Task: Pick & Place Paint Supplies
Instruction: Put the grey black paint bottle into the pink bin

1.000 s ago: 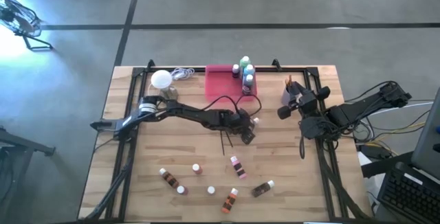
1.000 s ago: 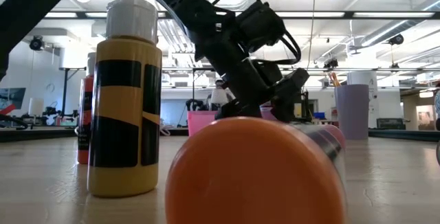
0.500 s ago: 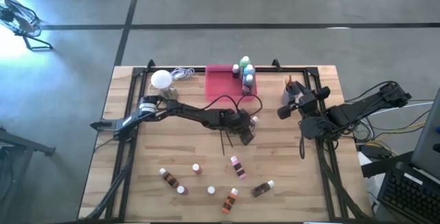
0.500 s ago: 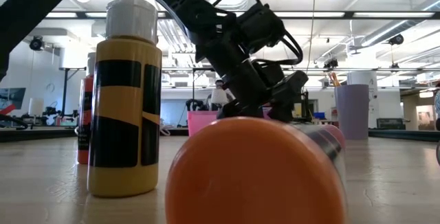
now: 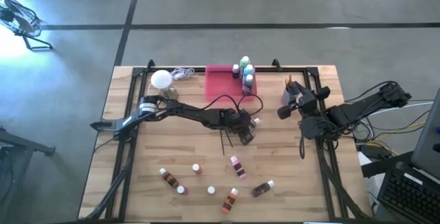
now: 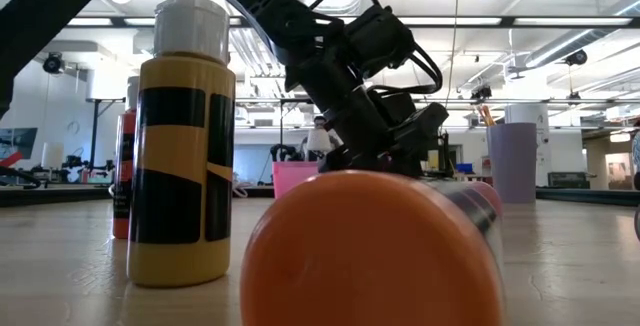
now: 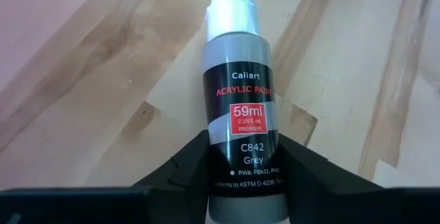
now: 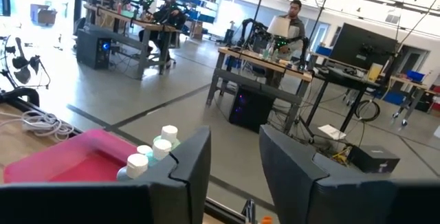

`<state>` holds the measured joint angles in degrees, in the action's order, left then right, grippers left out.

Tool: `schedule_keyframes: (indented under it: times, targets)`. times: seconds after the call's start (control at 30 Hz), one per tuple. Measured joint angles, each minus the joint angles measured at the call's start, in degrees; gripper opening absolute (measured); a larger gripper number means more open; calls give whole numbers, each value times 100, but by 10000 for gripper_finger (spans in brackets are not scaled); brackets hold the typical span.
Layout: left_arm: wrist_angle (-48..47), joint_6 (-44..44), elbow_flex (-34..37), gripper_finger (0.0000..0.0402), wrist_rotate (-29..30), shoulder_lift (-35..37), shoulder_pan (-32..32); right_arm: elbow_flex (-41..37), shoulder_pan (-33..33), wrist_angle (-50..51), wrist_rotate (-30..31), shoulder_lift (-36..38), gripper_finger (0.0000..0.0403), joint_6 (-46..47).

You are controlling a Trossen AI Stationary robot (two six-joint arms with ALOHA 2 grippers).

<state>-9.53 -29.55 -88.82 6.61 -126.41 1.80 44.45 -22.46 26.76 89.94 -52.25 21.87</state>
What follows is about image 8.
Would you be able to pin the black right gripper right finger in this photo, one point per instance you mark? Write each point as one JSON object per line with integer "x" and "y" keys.
{"x": 343, "y": 203}

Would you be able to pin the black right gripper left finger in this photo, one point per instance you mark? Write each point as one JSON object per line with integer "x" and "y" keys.
{"x": 103, "y": 203}

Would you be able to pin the green paint bottle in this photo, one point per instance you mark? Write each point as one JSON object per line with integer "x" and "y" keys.
{"x": 169, "y": 133}

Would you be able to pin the black background robot arm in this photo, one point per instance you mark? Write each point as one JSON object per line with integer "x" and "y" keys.
{"x": 249, "y": 33}

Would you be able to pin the pink plastic bin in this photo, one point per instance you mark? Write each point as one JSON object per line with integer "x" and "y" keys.
{"x": 86, "y": 155}

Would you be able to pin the black floor box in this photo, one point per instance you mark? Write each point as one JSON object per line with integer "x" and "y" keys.
{"x": 373, "y": 158}

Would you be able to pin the white paper sheet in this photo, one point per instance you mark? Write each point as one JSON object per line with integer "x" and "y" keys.
{"x": 331, "y": 132}

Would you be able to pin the black desk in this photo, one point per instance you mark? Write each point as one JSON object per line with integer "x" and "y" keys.
{"x": 340, "y": 76}

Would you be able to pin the black computer tower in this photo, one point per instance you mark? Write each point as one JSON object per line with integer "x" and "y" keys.
{"x": 251, "y": 110}
{"x": 91, "y": 50}

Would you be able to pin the blue storage bin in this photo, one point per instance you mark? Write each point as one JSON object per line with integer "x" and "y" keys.
{"x": 415, "y": 75}

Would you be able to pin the black monitor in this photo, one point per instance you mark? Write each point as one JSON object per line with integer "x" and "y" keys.
{"x": 361, "y": 45}

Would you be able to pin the black floor fan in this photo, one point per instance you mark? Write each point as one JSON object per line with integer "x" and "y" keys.
{"x": 21, "y": 62}

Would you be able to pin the white shade desk lamp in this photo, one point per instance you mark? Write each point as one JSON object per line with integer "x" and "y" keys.
{"x": 278, "y": 26}

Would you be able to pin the cardboard box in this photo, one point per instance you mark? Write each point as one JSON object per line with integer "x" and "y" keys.
{"x": 46, "y": 16}

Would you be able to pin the person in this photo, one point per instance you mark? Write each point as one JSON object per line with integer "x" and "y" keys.
{"x": 166, "y": 16}
{"x": 295, "y": 11}

